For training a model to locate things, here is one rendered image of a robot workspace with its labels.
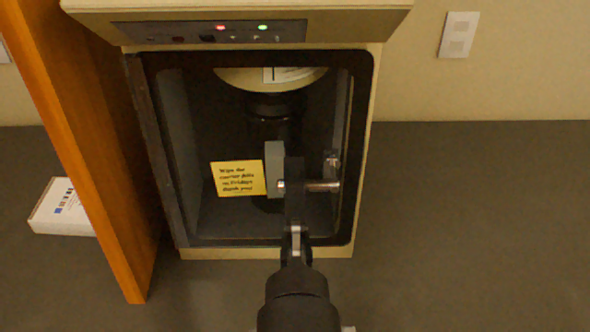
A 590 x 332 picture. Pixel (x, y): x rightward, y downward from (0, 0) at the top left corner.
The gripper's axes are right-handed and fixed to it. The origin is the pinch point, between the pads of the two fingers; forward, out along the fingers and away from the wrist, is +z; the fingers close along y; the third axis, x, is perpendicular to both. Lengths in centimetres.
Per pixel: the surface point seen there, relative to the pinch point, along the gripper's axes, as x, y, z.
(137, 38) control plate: 16.8, 23.8, -0.7
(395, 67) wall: -24, -13, 48
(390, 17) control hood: -9.3, 28.1, -5.1
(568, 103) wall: -70, -24, 48
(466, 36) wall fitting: -39, -4, 47
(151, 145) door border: 20.2, 4.4, 3.4
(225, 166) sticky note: 10.2, -0.1, 3.5
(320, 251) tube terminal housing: -4.7, -23.7, 4.6
